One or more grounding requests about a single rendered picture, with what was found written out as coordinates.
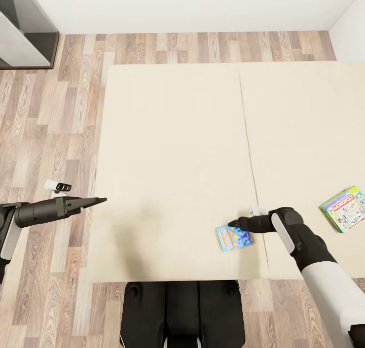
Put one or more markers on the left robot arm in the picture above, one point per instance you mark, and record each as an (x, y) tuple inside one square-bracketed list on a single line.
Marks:
[(18, 215)]

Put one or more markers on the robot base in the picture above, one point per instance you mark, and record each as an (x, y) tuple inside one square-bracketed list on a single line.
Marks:
[(182, 310)]

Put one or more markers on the desk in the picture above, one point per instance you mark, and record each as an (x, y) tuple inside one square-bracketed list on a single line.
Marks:
[(28, 39)]

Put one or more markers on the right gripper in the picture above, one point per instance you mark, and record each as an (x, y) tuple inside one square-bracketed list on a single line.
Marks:
[(248, 224)]

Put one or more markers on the board game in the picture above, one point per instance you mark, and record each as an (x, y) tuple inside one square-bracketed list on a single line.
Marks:
[(346, 210), (232, 238)]

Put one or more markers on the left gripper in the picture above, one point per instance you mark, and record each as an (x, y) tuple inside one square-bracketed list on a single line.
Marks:
[(59, 208)]

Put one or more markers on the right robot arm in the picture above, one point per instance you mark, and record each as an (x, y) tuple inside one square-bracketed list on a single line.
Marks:
[(340, 302)]

